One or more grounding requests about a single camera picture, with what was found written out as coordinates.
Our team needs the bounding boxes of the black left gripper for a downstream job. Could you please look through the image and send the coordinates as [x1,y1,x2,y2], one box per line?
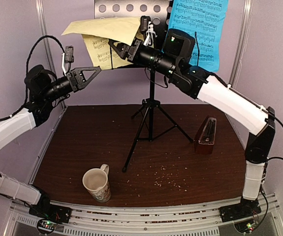
[41,66,101,101]

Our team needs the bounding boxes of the yellow sheet music page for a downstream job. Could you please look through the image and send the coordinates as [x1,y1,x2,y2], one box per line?
[62,17,140,70]

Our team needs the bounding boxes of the black music stand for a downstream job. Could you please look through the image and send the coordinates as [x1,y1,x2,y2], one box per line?
[94,0,193,173]

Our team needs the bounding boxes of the blue sheet music page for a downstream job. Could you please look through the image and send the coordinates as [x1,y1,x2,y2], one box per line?
[168,0,228,72]

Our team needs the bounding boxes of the red wooden metronome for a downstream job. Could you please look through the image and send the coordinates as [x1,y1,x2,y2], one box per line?
[194,116,217,155]

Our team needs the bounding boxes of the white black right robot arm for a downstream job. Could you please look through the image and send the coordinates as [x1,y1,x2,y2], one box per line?
[108,29,275,217]

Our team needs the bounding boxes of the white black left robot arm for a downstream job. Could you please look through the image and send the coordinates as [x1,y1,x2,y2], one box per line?
[0,64,101,218]

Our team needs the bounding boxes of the white ceramic mug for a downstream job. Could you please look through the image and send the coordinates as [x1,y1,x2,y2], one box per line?
[82,164,111,203]

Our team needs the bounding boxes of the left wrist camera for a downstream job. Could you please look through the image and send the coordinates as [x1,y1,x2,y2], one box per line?
[61,45,74,75]

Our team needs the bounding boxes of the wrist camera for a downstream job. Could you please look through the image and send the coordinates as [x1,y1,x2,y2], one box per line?
[139,16,157,46]
[61,45,74,75]

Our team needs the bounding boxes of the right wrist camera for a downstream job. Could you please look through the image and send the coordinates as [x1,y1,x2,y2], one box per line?
[139,16,157,46]

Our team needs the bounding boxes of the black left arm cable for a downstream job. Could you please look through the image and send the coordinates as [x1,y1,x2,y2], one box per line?
[23,35,67,104]

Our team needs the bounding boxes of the left aluminium corner post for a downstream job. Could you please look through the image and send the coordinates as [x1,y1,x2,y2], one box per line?
[34,0,67,110]

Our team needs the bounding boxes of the aluminium corner post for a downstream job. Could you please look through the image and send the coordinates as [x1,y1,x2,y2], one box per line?
[219,0,253,88]
[34,0,67,110]

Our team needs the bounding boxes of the right aluminium corner post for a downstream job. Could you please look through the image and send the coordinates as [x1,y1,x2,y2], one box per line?
[219,0,253,88]

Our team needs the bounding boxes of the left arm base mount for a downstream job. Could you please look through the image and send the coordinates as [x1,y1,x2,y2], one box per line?
[25,204,72,236]

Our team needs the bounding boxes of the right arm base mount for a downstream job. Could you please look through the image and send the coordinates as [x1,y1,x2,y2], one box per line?
[219,200,262,234]

